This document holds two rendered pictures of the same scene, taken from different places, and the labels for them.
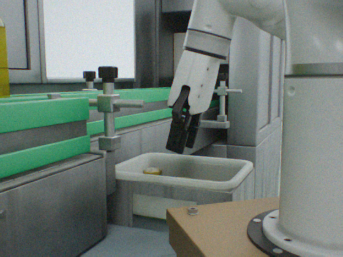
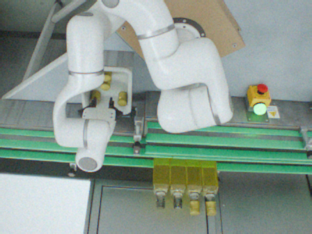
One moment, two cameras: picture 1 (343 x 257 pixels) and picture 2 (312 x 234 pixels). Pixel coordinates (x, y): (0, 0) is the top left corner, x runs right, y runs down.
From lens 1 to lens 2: 0.99 m
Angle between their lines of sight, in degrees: 70
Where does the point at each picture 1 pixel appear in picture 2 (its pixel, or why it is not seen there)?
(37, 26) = (92, 206)
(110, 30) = (16, 206)
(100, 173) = (149, 111)
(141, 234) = (137, 81)
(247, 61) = not seen: outside the picture
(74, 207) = not seen: hidden behind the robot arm
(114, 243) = (149, 86)
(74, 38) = (60, 200)
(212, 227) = not seen: hidden behind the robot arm
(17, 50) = (108, 195)
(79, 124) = (152, 131)
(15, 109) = (186, 141)
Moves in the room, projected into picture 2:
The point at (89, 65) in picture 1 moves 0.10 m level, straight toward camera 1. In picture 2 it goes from (49, 185) to (67, 180)
